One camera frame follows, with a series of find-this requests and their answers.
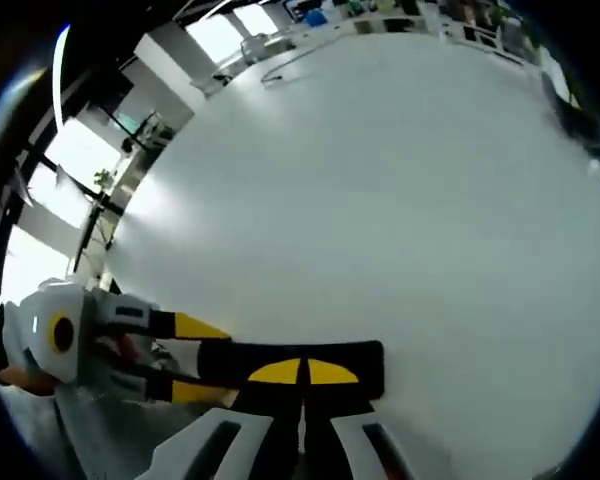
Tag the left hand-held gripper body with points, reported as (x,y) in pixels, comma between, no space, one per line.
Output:
(35,325)

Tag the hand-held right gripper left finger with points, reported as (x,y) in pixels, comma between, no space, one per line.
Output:
(252,435)

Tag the blue container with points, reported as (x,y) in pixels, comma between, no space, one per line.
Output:
(316,18)

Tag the person's left hand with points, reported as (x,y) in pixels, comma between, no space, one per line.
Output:
(27,382)

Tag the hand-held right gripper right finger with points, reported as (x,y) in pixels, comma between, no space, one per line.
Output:
(347,445)

